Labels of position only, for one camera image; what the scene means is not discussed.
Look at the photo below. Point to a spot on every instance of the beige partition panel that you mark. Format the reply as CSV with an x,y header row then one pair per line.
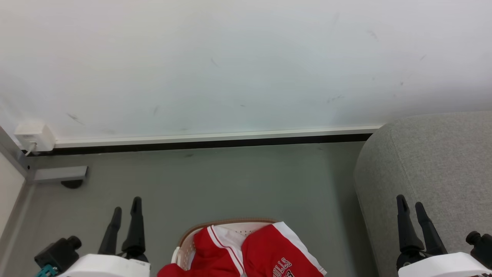
x,y
9,188

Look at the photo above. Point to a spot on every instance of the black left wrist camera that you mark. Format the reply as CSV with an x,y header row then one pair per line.
x,y
57,254

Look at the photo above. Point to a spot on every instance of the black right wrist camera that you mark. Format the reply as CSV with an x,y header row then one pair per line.
x,y
482,248

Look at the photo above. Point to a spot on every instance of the white laundry basket brown rim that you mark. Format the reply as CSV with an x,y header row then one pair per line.
x,y
230,227

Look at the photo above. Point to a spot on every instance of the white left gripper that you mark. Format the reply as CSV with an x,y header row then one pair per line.
x,y
103,267

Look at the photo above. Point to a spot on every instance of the black round partition foot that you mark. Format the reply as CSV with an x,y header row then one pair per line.
x,y
72,184

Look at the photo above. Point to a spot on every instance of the grey fabric sofa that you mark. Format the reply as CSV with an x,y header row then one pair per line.
x,y
430,161

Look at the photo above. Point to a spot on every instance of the white wall baseboard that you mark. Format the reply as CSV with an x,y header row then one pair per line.
x,y
215,137

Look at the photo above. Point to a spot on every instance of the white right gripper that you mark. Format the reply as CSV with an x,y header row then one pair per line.
x,y
442,267

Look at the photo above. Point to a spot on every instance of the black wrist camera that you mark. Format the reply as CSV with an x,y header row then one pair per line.
x,y
57,254
482,248

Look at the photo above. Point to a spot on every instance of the white wall socket box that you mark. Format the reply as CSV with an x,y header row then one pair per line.
x,y
34,135

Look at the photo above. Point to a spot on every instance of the grey metal furniture leg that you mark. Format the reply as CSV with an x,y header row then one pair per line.
x,y
57,174

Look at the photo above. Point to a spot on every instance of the red jersey with printed lettering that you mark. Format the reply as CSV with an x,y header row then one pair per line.
x,y
269,250

